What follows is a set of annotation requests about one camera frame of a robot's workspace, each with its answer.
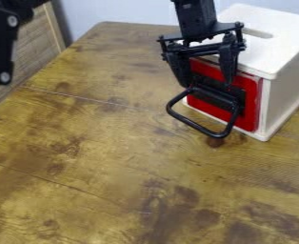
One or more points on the white wooden box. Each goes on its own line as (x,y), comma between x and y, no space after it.
(271,58)

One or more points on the red drawer front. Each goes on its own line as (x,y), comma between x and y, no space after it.
(246,81)

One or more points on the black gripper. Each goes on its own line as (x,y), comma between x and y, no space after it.
(203,36)

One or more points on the black metal drawer handle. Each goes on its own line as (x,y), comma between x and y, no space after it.
(210,93)

